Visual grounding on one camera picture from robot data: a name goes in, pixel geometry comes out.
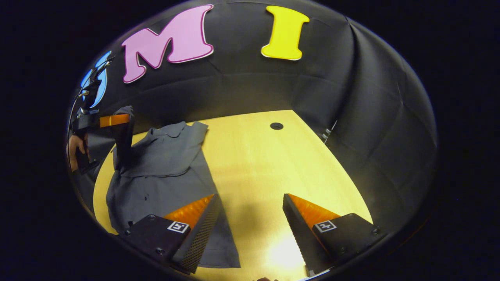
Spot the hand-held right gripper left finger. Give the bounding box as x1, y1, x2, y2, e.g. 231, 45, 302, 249
119, 193, 221, 274

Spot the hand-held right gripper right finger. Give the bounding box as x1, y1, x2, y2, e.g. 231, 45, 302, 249
282, 193, 387, 277

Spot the grey long-sleeved shirt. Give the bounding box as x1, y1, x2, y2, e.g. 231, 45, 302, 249
74, 105, 241, 269

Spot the white cloth clip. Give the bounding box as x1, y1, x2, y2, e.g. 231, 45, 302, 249
322, 120, 337, 143

